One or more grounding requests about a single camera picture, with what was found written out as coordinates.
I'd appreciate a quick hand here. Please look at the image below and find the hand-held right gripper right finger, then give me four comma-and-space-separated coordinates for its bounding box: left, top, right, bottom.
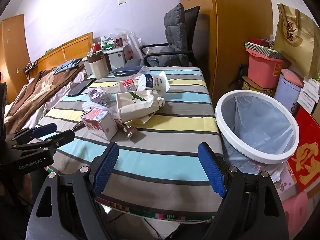
197, 142, 290, 240

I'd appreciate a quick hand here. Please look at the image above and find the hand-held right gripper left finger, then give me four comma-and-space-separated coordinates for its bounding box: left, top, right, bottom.
25, 142, 120, 240

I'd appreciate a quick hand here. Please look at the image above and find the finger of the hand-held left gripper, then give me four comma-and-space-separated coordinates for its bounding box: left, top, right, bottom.
12, 129, 76, 154
5, 123, 58, 145

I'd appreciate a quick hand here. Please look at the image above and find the pink carton box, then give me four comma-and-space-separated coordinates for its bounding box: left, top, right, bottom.
80, 108, 118, 141

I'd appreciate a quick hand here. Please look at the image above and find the white round trash bin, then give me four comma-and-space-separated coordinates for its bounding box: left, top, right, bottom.
214, 89, 300, 165

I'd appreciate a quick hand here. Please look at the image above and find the white foam net sleeve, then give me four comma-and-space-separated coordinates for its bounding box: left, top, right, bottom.
82, 101, 103, 112

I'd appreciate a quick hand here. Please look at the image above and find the clear plastic cup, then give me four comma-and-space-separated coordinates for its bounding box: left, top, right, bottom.
115, 120, 137, 140

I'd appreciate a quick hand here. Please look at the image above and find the translucent bin liner bag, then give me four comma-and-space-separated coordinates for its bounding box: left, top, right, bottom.
220, 96, 294, 164

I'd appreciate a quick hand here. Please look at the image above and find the cream paper bag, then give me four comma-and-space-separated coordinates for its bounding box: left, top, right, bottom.
115, 89, 165, 125

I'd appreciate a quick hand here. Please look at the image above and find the red label water bottle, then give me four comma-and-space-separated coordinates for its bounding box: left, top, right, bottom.
119, 67, 152, 93

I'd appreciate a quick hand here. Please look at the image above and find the brown patterned blanket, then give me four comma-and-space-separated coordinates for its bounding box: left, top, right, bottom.
5, 64, 87, 134

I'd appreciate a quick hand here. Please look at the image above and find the black smartphone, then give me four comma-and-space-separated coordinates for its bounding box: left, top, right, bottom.
68, 78, 97, 97

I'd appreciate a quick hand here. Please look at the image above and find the purple printed packet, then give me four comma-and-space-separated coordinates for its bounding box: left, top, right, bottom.
87, 87, 110, 105

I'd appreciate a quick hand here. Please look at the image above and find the blue folded cloth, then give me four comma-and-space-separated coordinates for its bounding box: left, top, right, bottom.
53, 58, 83, 75

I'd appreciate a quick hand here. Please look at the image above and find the pale floral box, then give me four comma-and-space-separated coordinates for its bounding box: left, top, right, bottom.
275, 166, 298, 200

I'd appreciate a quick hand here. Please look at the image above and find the beige kettle brown lid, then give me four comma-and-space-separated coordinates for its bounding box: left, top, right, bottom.
86, 50, 112, 79

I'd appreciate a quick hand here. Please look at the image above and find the wooden door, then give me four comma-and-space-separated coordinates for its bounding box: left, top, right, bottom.
0, 14, 25, 98

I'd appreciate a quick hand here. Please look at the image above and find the wooden headboard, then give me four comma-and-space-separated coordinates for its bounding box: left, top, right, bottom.
30, 32, 93, 75

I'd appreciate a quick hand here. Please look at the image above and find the pink plastic stool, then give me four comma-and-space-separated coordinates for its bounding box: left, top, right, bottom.
284, 192, 309, 235

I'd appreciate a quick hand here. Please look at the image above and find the navy glasses case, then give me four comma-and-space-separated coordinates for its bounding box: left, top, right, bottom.
113, 66, 143, 77

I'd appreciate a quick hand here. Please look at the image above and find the red gift box gold print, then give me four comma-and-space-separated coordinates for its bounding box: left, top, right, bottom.
286, 107, 320, 198

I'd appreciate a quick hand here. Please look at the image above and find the yellow floral box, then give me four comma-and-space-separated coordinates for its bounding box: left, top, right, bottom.
242, 76, 277, 97

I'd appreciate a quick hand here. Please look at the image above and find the white nightstand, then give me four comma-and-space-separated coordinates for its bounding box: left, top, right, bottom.
82, 44, 130, 75

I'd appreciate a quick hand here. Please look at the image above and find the green white box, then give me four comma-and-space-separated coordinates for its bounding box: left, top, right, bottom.
100, 37, 115, 50

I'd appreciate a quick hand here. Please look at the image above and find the lavender bucket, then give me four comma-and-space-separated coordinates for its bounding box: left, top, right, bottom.
274, 74, 303, 117

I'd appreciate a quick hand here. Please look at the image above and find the pink plastic storage bin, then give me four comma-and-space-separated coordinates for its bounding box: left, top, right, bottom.
246, 48, 290, 88

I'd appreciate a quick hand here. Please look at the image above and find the white plastic bag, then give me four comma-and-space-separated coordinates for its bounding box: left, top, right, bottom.
126, 31, 145, 60

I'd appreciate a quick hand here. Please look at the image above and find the clear plastic bag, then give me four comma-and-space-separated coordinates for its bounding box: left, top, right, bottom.
107, 29, 130, 43

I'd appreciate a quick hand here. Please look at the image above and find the pink bucket lid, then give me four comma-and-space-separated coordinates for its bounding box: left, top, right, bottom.
280, 68, 304, 88

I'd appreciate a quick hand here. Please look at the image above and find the striped flat box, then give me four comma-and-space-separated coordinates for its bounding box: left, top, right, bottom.
244, 41, 284, 59

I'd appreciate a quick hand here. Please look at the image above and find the dark red flat box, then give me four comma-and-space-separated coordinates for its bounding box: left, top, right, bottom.
249, 37, 273, 47

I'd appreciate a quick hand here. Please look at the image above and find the black office chair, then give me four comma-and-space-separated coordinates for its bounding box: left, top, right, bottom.
140, 5, 201, 67

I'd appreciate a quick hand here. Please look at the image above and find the clear cellophane wrap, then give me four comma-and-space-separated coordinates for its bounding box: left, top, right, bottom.
265, 34, 277, 47

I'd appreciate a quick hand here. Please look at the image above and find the wooden wardrobe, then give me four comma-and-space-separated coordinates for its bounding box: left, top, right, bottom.
179, 0, 273, 100

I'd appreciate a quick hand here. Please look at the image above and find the grey cushioned office chair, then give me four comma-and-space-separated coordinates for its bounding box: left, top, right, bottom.
125, 3, 190, 68

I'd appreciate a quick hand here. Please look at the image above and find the gold paper bag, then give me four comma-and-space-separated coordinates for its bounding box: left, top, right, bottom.
274, 3, 320, 79

